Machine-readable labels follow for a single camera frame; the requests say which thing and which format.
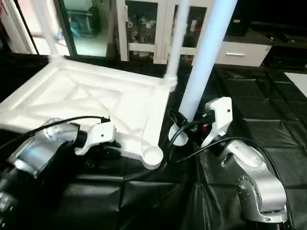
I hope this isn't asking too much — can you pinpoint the white plastic table top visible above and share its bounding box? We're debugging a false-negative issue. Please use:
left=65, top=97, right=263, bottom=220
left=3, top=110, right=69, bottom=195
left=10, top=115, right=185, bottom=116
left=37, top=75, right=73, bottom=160
left=0, top=57, right=179, bottom=171

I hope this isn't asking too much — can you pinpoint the white plastic table leg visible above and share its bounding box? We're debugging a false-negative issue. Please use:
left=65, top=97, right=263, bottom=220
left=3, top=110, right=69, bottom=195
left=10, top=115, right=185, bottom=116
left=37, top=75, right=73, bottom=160
left=163, top=0, right=190, bottom=90
left=168, top=0, right=238, bottom=147
left=31, top=0, right=66, bottom=63

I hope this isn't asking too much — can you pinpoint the black table mat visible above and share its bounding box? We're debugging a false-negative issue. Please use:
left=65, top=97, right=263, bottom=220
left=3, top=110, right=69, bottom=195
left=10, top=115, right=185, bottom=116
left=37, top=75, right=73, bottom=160
left=0, top=48, right=307, bottom=230

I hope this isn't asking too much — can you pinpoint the white drawer unit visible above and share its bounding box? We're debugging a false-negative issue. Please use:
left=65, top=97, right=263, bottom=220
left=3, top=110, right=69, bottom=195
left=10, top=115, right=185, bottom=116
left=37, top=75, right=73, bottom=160
left=215, top=41, right=275, bottom=68

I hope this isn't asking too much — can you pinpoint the white glass door cabinet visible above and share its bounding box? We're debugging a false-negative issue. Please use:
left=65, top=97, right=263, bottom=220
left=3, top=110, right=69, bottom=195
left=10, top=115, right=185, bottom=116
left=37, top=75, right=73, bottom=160
left=115, top=0, right=217, bottom=66

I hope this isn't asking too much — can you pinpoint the teal plastic stool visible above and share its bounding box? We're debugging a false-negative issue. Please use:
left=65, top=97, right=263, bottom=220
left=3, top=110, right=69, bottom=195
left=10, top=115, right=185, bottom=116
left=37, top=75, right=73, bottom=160
left=66, top=7, right=102, bottom=40

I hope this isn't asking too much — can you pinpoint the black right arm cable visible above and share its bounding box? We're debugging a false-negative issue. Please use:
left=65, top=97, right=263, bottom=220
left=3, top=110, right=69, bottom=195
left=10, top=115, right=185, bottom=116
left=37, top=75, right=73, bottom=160
left=162, top=108, right=280, bottom=179

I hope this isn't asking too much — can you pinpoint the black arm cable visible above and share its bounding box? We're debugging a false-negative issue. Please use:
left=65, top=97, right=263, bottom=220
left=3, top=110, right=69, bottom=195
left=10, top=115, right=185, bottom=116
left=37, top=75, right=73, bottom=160
left=162, top=108, right=280, bottom=179
left=0, top=115, right=112, bottom=152

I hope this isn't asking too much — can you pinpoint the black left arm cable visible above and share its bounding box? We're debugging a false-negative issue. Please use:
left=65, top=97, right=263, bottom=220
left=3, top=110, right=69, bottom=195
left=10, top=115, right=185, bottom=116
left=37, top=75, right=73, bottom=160
left=0, top=115, right=112, bottom=152

